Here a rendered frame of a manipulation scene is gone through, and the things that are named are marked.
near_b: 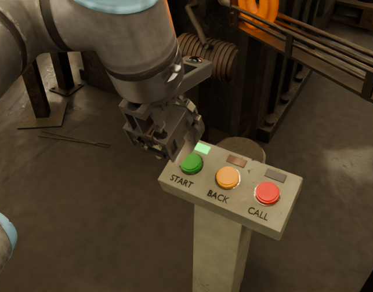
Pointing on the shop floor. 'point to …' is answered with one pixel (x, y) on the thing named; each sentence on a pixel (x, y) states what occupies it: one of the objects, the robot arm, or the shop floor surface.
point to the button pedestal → (228, 214)
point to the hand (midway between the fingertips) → (186, 146)
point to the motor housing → (226, 74)
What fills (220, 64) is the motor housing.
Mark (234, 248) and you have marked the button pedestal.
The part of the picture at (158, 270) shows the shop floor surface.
